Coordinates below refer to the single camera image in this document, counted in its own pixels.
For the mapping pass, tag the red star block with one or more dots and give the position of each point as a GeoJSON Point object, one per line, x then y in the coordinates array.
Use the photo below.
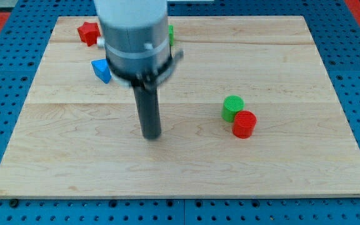
{"type": "Point", "coordinates": [89, 33]}

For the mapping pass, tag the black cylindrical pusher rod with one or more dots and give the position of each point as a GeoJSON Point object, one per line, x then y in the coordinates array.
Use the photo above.
{"type": "Point", "coordinates": [148, 111]}

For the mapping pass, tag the green block behind arm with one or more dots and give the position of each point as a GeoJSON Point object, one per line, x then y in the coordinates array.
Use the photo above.
{"type": "Point", "coordinates": [171, 35]}

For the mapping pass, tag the light wooden board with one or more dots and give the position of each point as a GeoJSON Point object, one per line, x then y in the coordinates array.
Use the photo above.
{"type": "Point", "coordinates": [78, 138]}

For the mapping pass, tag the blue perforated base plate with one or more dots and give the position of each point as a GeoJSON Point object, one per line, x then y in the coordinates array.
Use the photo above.
{"type": "Point", "coordinates": [23, 40]}

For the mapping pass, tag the green cylinder block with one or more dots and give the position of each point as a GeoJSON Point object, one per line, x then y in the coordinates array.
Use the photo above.
{"type": "Point", "coordinates": [231, 106]}

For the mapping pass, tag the red cylinder block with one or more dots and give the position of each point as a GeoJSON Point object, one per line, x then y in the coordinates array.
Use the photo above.
{"type": "Point", "coordinates": [244, 124]}

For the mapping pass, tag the blue triangle block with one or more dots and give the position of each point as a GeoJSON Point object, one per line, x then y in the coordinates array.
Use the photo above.
{"type": "Point", "coordinates": [101, 70]}

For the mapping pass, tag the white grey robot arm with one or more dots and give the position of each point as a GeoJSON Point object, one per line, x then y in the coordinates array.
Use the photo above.
{"type": "Point", "coordinates": [137, 42]}

